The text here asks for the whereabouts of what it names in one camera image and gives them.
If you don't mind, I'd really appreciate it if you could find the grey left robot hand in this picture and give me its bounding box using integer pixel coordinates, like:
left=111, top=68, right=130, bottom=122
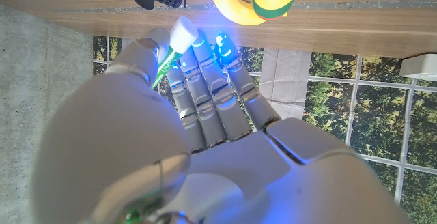
left=30, top=27, right=414, bottom=224

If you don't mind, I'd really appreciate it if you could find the white green marker body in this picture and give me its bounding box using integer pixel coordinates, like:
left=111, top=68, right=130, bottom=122
left=151, top=16, right=199, bottom=90

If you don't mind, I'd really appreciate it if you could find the yellow toy banana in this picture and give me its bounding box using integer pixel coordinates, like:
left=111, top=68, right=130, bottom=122
left=205, top=0, right=288, bottom=26

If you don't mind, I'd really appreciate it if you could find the printed window forest backdrop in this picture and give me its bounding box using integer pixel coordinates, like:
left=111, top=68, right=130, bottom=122
left=91, top=35, right=437, bottom=224

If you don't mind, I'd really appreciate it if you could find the white power box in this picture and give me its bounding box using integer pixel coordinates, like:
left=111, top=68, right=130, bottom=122
left=398, top=53, right=437, bottom=82

